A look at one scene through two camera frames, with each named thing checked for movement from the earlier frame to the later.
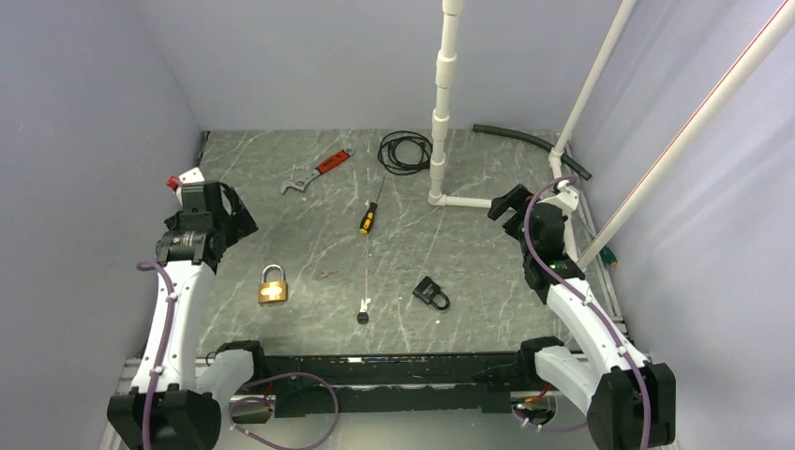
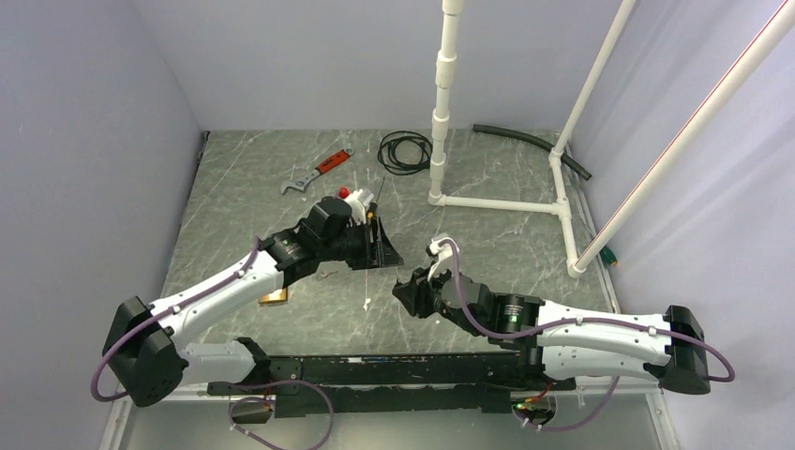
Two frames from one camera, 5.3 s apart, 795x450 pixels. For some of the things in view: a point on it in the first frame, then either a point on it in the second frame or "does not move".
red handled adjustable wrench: (301, 184) does not move
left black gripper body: (237, 225) → (353, 247)
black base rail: (419, 384) does not move
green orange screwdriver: (607, 256) does not move
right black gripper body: (518, 201) → (442, 308)
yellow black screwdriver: (368, 216) does not move
